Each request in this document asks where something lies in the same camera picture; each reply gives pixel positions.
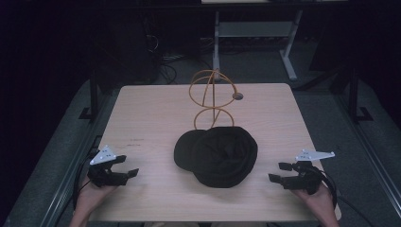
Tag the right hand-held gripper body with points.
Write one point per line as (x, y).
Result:
(305, 175)

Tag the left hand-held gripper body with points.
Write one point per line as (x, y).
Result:
(102, 170)

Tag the black cap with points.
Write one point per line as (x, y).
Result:
(217, 156)

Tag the person's right hand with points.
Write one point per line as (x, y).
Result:
(316, 201)

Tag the person's left hand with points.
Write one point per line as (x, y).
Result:
(93, 199)

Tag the black metal stand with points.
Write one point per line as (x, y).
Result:
(92, 94)
(355, 97)

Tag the grey table grommet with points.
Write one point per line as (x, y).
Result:
(237, 96)

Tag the grey metal desk frame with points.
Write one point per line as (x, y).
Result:
(256, 41)

